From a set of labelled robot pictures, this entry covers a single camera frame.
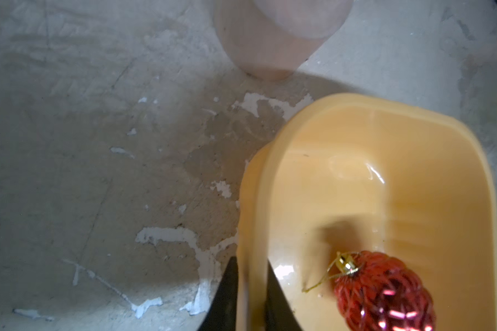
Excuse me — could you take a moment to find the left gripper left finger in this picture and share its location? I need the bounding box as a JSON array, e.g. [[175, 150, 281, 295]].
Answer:
[[197, 257, 238, 331]]

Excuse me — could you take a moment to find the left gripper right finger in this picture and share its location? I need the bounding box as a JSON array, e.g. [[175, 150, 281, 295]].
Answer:
[[265, 263, 302, 331]]

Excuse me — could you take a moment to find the yellow plastic tray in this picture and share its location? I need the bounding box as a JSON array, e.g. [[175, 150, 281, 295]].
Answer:
[[236, 93, 497, 330]]

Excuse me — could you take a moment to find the red glitter ornament ball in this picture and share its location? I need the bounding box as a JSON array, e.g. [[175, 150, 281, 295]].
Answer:
[[302, 250, 436, 330]]

